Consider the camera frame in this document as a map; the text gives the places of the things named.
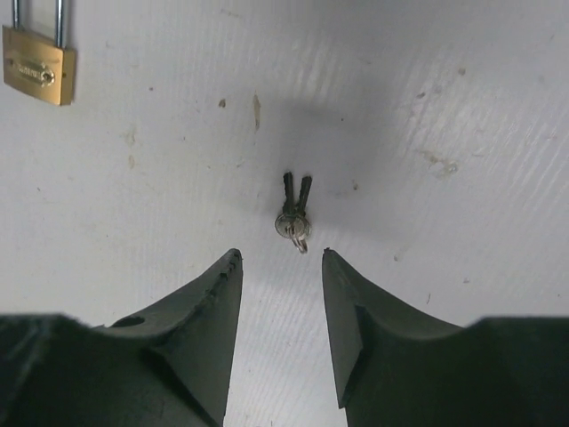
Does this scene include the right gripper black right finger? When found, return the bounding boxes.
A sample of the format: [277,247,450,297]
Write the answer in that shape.
[322,249,568,426]

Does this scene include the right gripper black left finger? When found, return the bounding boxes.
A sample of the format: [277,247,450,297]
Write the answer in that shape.
[1,249,243,426]

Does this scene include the silver keys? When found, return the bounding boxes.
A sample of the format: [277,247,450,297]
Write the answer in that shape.
[275,171,312,254]

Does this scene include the small brass padlock long shackle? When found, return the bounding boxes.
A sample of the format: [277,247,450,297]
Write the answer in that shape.
[2,0,76,106]

